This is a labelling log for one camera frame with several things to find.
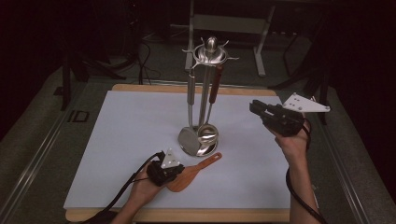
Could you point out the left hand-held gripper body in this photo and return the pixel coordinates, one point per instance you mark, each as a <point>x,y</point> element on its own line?
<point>160,172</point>

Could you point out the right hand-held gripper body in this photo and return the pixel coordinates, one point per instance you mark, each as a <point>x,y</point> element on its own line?
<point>286,123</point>

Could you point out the black metal stand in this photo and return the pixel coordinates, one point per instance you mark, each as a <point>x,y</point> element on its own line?
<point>66,81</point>

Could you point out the white table mat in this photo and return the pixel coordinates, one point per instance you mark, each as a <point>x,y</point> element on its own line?
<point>124,124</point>

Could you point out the wooden rice spatula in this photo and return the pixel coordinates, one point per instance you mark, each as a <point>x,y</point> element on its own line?
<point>193,174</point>

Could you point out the black tripod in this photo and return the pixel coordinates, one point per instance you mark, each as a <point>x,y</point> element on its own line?
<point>322,87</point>

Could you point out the steel utensil stand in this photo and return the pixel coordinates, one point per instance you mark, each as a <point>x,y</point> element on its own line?
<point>211,46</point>

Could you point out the person's right hand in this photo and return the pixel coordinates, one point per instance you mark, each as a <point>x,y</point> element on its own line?
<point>292,146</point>

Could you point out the grey metal table frame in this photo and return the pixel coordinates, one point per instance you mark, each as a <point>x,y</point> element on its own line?
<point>230,23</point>

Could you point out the person's left hand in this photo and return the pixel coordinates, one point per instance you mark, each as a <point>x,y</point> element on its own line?
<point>144,189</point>

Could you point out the metal floor rail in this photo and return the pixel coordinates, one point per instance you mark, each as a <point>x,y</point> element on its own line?
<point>342,168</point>
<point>37,158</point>

